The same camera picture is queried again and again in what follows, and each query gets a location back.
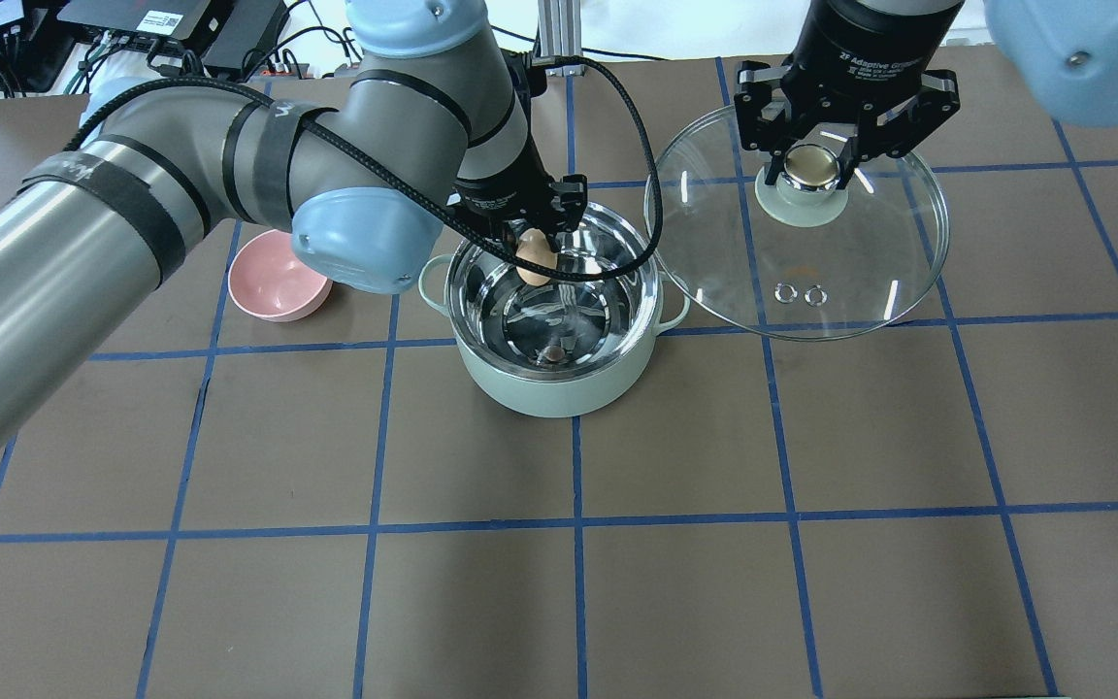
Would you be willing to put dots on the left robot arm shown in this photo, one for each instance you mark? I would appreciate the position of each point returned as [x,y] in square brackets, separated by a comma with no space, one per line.
[435,133]

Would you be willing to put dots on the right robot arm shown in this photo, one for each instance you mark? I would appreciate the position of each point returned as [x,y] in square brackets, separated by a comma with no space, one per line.
[1066,52]

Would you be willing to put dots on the glass pot lid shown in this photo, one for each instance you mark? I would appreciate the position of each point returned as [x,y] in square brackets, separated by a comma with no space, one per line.
[799,258]

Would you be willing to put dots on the mint green electric pot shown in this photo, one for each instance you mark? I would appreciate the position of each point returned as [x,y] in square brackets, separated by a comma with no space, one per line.
[559,349]

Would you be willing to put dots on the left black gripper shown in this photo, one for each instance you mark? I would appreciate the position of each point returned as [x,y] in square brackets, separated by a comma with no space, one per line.
[501,197]

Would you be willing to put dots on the pink bowl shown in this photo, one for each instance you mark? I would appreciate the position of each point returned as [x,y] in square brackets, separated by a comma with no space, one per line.
[267,281]

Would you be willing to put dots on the beige egg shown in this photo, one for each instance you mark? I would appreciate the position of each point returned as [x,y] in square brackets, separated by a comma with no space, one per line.
[534,248]

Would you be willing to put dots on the aluminium frame post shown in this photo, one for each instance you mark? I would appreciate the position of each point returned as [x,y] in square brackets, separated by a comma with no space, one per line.
[558,28]

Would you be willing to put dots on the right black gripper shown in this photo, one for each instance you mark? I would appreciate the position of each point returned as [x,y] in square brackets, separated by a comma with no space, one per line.
[858,44]

